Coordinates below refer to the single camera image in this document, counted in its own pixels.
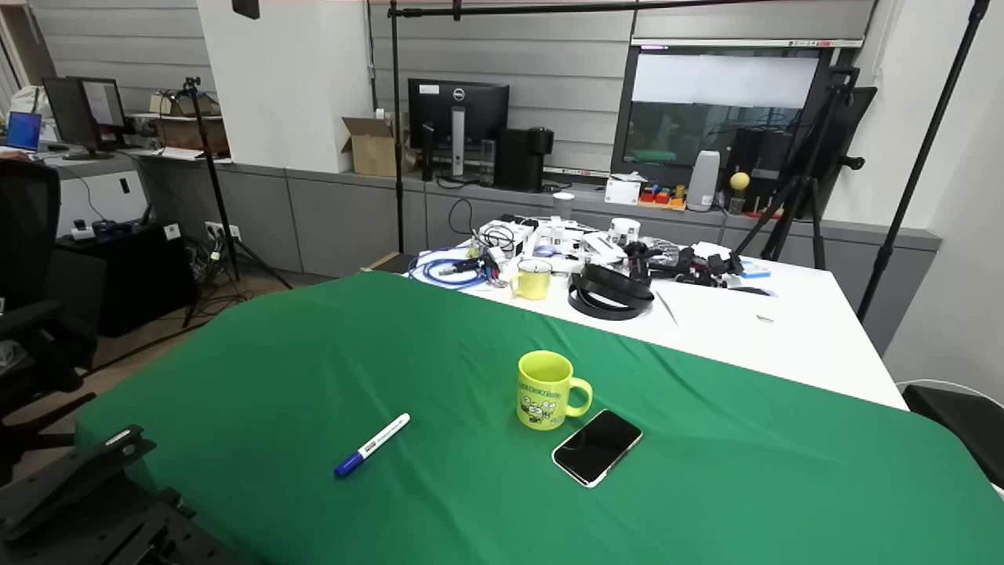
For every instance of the cardboard box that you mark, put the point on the cardboard box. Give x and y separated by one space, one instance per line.
373 146

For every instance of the black chair right edge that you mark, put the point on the black chair right edge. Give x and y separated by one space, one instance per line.
974 419

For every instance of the black speaker box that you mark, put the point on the black speaker box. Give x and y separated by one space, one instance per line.
518 159

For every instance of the small yellow cup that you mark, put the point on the small yellow cup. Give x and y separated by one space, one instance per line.
531 284

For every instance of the yellow mug cup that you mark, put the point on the yellow mug cup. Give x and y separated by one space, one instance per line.
550 392

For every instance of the blue and white marker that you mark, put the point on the blue and white marker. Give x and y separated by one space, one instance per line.
370 447

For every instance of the white cylindrical speaker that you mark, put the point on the white cylindrical speaker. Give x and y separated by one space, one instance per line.
705 180

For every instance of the black smartphone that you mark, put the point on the black smartphone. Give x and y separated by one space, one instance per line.
598 447

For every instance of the green table cloth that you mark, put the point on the green table cloth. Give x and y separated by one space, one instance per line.
252 412

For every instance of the black computer monitor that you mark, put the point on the black computer monitor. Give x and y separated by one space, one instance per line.
453 118

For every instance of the black office chair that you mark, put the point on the black office chair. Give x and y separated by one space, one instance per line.
54 339

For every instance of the black camera tripod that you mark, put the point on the black camera tripod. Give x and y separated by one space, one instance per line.
224 245

